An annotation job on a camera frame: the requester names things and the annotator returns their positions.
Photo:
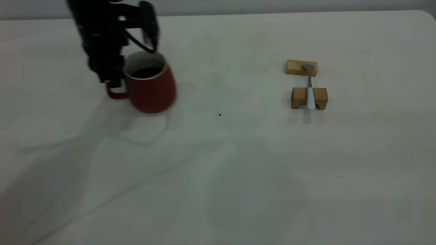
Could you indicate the red ceramic mug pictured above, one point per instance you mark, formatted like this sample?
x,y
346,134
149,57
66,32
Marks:
x,y
153,95

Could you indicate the arched wooden block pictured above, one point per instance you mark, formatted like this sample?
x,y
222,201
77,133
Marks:
x,y
299,96

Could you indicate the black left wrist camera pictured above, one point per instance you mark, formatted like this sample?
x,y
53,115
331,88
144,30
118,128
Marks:
x,y
149,23

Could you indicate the dark coffee liquid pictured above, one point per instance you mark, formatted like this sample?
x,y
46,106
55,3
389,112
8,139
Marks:
x,y
146,72

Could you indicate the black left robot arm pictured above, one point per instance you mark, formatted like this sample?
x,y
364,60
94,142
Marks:
x,y
88,8

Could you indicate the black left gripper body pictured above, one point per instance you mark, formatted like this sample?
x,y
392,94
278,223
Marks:
x,y
102,44

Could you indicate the flat rectangular wooden block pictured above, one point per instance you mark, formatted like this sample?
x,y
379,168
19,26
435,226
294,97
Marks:
x,y
293,68

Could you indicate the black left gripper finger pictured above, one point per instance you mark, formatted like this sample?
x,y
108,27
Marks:
x,y
114,79
100,76

